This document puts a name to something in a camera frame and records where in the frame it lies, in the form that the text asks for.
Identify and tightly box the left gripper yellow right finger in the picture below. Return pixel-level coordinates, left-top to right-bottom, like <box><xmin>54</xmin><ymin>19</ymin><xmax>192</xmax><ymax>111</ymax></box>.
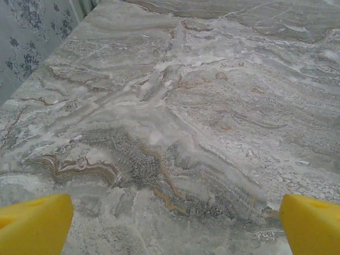
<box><xmin>278</xmin><ymin>193</ymin><xmax>340</xmax><ymax>255</ymax></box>

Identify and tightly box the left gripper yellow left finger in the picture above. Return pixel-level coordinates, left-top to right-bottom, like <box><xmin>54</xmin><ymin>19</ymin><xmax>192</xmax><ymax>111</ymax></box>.
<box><xmin>0</xmin><ymin>193</ymin><xmax>74</xmax><ymax>255</ymax></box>

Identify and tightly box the white ribbed radiator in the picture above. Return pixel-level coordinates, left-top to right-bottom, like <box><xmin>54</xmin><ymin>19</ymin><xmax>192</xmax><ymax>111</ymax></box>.
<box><xmin>69</xmin><ymin>0</ymin><xmax>103</xmax><ymax>23</ymax></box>

